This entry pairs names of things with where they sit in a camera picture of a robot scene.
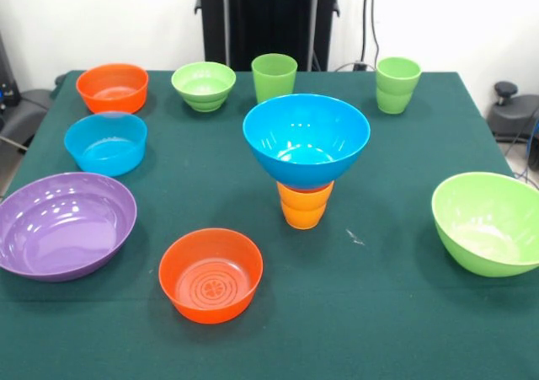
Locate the dark green tablecloth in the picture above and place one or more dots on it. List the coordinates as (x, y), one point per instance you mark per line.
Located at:
(337, 312)

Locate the purple bowl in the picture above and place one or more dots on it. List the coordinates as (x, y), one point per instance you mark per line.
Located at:
(63, 237)

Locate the large blue bowl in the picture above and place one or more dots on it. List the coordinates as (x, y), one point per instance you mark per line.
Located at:
(305, 161)

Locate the small blue bowl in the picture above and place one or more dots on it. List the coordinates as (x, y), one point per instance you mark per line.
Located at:
(105, 156)

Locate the green stepped cup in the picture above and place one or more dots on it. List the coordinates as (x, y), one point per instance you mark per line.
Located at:
(398, 85)

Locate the orange-yellow stepped cup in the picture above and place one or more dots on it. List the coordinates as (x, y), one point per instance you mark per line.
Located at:
(303, 211)

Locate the black device with blue light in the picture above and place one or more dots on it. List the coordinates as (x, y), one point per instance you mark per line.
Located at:
(8, 85)

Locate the large green bowl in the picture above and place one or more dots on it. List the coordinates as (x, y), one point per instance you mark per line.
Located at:
(484, 237)

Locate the orange bowl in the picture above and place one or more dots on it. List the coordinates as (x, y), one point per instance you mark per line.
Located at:
(210, 295)
(111, 97)

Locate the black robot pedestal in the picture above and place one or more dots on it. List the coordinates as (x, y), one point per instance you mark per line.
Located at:
(269, 17)

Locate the grey stand base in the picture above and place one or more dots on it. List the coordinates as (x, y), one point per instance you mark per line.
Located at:
(25, 110)
(513, 119)

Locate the small light green bowl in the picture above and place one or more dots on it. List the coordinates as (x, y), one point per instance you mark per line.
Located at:
(202, 89)

